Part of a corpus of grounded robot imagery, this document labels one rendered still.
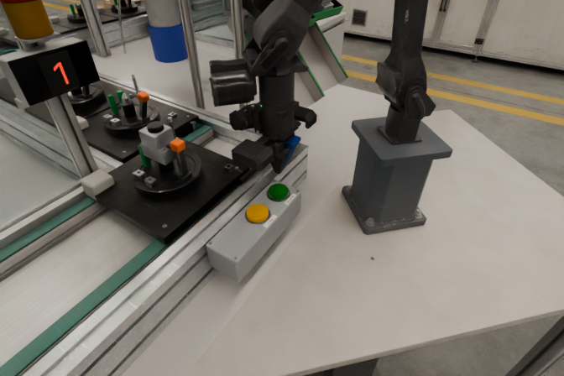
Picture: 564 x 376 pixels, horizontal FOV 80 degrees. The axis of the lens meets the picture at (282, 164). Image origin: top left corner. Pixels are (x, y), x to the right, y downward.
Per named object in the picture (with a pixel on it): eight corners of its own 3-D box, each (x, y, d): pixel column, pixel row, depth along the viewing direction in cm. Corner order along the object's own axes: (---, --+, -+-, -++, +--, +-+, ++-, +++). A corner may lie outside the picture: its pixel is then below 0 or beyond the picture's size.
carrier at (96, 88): (141, 100, 103) (130, 60, 95) (65, 134, 87) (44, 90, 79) (95, 82, 113) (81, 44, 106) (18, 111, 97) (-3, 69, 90)
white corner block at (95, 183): (118, 190, 70) (112, 175, 67) (98, 203, 66) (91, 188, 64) (105, 182, 72) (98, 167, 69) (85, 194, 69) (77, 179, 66)
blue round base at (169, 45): (195, 55, 160) (190, 22, 151) (170, 65, 150) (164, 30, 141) (173, 49, 167) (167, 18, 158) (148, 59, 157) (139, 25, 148)
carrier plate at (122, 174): (250, 173, 74) (249, 165, 73) (165, 246, 58) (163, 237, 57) (174, 140, 84) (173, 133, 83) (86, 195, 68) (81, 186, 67)
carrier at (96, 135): (200, 122, 92) (192, 78, 84) (124, 166, 76) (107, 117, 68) (142, 100, 103) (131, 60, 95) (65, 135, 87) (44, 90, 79)
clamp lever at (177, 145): (191, 172, 66) (185, 140, 62) (184, 178, 65) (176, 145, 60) (179, 166, 68) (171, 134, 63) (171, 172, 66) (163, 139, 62)
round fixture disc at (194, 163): (216, 170, 72) (216, 163, 70) (166, 209, 62) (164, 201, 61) (171, 149, 78) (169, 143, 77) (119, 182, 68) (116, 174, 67)
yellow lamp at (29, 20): (60, 33, 52) (47, -2, 49) (27, 41, 49) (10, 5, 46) (44, 28, 55) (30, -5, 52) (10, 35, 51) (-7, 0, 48)
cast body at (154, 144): (182, 154, 67) (175, 124, 63) (165, 165, 64) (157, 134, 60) (154, 142, 70) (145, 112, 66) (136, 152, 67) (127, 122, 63)
